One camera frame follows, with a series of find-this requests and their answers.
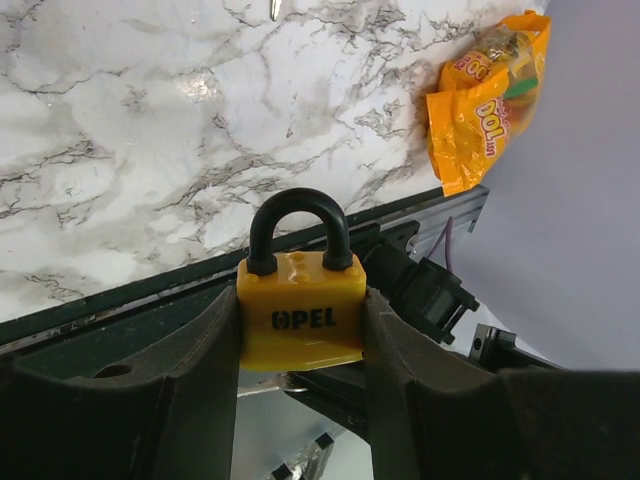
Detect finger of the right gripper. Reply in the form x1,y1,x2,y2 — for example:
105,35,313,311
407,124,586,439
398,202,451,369
287,367,369,440

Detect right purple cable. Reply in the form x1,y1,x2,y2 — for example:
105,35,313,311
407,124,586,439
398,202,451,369
424,214,456,266

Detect yellow black padlock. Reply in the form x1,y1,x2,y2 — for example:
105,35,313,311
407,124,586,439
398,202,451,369
236,188,367,372

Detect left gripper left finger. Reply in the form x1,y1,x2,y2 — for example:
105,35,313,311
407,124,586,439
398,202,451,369
1,287,241,479

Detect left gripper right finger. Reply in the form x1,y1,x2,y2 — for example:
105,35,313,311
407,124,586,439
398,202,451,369
362,290,639,479

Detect silver key bunch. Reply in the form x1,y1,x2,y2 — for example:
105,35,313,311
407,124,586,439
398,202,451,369
269,0,282,21

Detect orange snack bag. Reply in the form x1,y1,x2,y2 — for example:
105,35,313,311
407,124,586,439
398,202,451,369
426,10,552,196

